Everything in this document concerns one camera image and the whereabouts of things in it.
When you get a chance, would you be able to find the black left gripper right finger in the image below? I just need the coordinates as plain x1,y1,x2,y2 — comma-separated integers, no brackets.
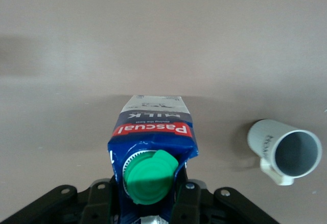
170,178,282,224

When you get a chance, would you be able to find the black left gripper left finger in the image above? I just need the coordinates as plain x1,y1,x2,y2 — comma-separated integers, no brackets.
0,178,121,224

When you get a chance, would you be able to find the blue milk carton green cap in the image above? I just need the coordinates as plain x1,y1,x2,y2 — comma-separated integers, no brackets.
107,95,200,224

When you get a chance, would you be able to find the white mug with grey inside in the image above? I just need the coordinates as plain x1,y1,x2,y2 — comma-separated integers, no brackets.
246,118,323,187

